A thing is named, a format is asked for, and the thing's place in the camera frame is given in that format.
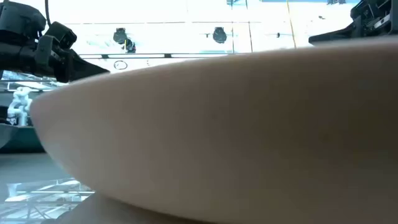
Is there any beige plate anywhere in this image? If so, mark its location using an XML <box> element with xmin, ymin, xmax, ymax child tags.
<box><xmin>29</xmin><ymin>35</ymin><xmax>398</xmax><ymax>224</ymax></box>

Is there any dark round background object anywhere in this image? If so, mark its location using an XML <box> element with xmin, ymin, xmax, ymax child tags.
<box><xmin>212</xmin><ymin>26</ymin><xmax>228</xmax><ymax>45</ymax></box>
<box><xmin>112</xmin><ymin>27</ymin><xmax>137</xmax><ymax>54</ymax></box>

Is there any black metal table frame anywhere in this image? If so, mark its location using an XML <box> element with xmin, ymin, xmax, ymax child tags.
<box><xmin>77</xmin><ymin>53</ymin><xmax>233</xmax><ymax>60</ymax></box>

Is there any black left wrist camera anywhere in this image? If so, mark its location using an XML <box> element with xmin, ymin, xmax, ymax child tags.
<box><xmin>45</xmin><ymin>21</ymin><xmax>78</xmax><ymax>50</ymax></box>

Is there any black floor cable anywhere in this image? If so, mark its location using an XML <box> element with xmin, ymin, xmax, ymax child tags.
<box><xmin>246</xmin><ymin>21</ymin><xmax>254</xmax><ymax>53</ymax></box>

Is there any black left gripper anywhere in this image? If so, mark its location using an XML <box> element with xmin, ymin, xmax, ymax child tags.
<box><xmin>0</xmin><ymin>34</ymin><xmax>111</xmax><ymax>83</ymax></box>

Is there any white plastic object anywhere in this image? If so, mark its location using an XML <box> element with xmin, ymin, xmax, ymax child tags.
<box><xmin>6</xmin><ymin>86</ymin><xmax>34</xmax><ymax>127</ymax></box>

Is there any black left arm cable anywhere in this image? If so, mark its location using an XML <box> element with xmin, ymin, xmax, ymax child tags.
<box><xmin>44</xmin><ymin>0</ymin><xmax>52</xmax><ymax>27</ymax></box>

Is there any yellow floor cable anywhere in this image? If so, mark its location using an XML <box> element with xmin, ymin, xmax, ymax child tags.
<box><xmin>285</xmin><ymin>0</ymin><xmax>297</xmax><ymax>49</ymax></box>

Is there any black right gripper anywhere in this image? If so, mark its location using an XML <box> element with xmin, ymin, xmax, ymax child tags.
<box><xmin>308</xmin><ymin>0</ymin><xmax>398</xmax><ymax>45</ymax></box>

